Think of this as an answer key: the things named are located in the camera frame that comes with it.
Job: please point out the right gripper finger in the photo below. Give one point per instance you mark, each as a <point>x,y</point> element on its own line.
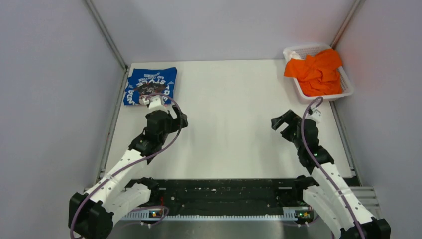
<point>291,128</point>
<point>287,117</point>

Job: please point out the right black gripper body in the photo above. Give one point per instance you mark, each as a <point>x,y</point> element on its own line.
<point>297,142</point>

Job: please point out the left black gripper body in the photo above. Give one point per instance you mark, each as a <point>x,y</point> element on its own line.
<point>172,126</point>

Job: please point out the orange t-shirt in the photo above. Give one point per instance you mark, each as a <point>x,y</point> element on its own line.
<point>317,75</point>

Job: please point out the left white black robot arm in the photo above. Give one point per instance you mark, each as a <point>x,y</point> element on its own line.
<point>93,214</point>

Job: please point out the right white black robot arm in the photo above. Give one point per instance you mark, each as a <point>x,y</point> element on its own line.
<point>324,189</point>

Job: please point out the blue folded printed t-shirt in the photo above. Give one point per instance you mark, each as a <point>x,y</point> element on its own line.
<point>143,82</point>

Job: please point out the white plastic mesh basket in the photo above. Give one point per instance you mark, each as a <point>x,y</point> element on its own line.
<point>312,50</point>

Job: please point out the white cloth in basket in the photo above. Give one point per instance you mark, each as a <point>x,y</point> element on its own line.
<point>290,54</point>

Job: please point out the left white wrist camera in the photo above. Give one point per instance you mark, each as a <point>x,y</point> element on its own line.
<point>153,103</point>

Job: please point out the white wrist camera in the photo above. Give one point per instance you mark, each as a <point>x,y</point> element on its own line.
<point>315,115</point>
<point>153,103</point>

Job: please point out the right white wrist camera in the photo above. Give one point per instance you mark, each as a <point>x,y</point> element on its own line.
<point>315,115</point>

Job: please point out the white slotted cable duct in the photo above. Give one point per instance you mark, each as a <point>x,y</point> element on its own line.
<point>289,214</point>

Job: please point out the right aluminium frame post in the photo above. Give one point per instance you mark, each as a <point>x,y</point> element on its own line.
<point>356,6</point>

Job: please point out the aluminium frame post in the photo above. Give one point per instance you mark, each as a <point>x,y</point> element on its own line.
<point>105,33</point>
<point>356,6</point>

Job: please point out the left aluminium frame post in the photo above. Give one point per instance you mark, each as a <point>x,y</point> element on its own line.
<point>105,33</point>

